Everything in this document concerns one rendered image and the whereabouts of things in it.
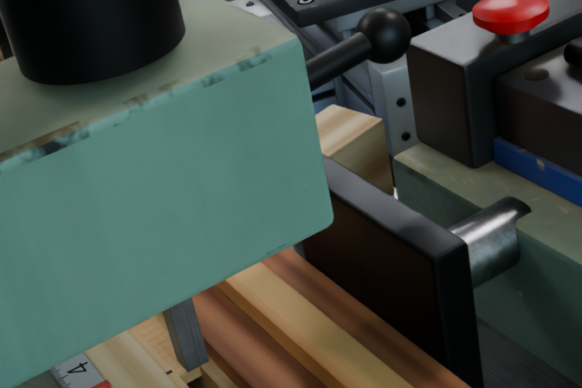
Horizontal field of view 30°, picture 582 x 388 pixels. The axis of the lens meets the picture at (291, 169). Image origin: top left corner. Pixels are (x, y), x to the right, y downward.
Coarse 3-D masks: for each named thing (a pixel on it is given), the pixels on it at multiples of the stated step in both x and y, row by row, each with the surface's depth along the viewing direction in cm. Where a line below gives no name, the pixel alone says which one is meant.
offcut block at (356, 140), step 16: (320, 112) 55; (336, 112) 55; (352, 112) 54; (320, 128) 54; (336, 128) 53; (352, 128) 53; (368, 128) 53; (384, 128) 54; (320, 144) 52; (336, 144) 52; (352, 144) 52; (368, 144) 53; (384, 144) 54; (336, 160) 52; (352, 160) 52; (368, 160) 53; (384, 160) 54; (368, 176) 54; (384, 176) 54
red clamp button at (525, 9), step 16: (496, 0) 43; (512, 0) 43; (528, 0) 42; (544, 0) 43; (480, 16) 43; (496, 16) 42; (512, 16) 42; (528, 16) 42; (544, 16) 42; (496, 32) 43; (512, 32) 42
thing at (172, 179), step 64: (192, 0) 36; (0, 64) 34; (192, 64) 32; (256, 64) 32; (0, 128) 30; (64, 128) 30; (128, 128) 30; (192, 128) 31; (256, 128) 33; (0, 192) 29; (64, 192) 30; (128, 192) 31; (192, 192) 32; (256, 192) 33; (320, 192) 35; (0, 256) 29; (64, 256) 31; (128, 256) 32; (192, 256) 33; (256, 256) 34; (0, 320) 30; (64, 320) 31; (128, 320) 32; (0, 384) 31
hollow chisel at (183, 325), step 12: (168, 312) 37; (180, 312) 37; (192, 312) 38; (168, 324) 38; (180, 324) 38; (192, 324) 38; (180, 336) 38; (192, 336) 38; (180, 348) 38; (192, 348) 38; (204, 348) 38; (180, 360) 39; (192, 360) 38; (204, 360) 39
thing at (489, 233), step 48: (336, 192) 38; (384, 192) 38; (336, 240) 40; (384, 240) 36; (432, 240) 35; (480, 240) 40; (384, 288) 38; (432, 288) 35; (432, 336) 36; (480, 384) 37
